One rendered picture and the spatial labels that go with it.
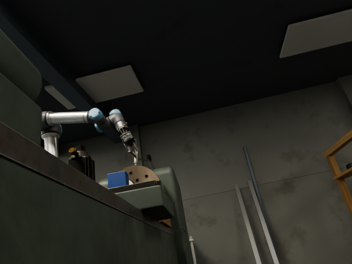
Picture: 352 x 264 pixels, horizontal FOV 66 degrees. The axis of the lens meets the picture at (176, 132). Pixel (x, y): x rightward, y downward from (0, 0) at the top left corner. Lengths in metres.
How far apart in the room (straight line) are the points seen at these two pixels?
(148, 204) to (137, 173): 0.79
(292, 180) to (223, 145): 1.24
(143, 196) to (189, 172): 4.03
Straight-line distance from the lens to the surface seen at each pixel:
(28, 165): 0.29
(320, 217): 4.83
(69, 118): 1.83
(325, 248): 4.81
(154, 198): 0.76
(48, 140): 1.98
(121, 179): 1.20
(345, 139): 4.27
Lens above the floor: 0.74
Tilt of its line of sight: 24 degrees up
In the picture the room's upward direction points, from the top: 10 degrees counter-clockwise
